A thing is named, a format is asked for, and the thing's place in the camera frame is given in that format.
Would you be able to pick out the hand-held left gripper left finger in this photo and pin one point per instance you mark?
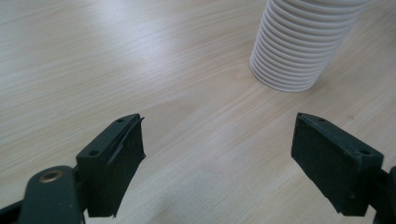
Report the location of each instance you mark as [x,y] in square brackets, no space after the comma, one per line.
[109,168]

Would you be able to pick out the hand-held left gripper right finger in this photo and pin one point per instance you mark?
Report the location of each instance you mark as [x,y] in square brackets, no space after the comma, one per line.
[330,165]

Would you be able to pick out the stack of white paper cups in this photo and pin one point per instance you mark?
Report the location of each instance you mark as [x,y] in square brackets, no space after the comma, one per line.
[300,43]

